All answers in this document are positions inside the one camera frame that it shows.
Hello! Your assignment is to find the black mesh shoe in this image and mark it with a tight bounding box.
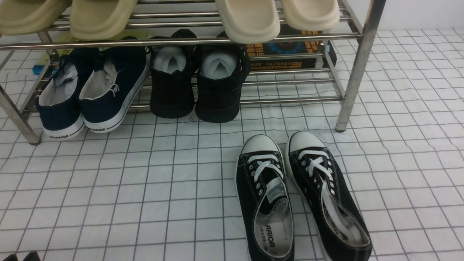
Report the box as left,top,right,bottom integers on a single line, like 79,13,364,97
195,42,251,124
149,45,199,119

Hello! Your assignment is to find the navy canvas shoe right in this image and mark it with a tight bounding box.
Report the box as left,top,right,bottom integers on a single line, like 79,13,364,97
78,46,150,133

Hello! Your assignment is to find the black object bottom left corner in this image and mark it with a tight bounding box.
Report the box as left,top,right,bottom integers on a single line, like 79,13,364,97
3,251,40,261

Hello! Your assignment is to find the beige slipper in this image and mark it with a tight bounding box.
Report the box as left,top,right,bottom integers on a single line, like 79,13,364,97
69,0,138,40
0,0,72,35

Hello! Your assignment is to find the navy canvas shoe left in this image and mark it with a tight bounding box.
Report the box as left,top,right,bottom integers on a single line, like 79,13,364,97
36,48,99,140

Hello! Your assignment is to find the cream slipper far right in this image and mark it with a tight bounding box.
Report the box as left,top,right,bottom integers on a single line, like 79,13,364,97
280,0,340,31

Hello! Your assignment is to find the black mesh shoe left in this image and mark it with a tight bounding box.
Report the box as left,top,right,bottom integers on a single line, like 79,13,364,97
149,45,199,119

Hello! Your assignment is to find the black canvas sneaker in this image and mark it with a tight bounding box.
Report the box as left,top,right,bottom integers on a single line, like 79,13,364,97
285,131,373,261
235,134,295,261

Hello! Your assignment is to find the black orange printed box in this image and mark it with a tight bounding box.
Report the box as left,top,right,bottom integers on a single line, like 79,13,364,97
246,41,319,71

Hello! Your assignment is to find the navy canvas shoe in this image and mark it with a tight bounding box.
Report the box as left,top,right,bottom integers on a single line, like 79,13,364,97
36,48,99,140
78,46,150,133

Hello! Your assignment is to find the cream slipper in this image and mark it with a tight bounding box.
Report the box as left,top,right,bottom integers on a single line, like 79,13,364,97
215,0,280,44
280,0,340,31

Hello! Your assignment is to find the beige slipper far left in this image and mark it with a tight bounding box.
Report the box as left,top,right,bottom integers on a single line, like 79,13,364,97
0,0,72,35

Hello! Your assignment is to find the black mesh shoe right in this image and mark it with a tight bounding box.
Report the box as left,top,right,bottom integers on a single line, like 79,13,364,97
195,42,251,124

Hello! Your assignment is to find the silver metal shoe rack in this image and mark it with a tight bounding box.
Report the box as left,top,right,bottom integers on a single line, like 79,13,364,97
1,0,386,145

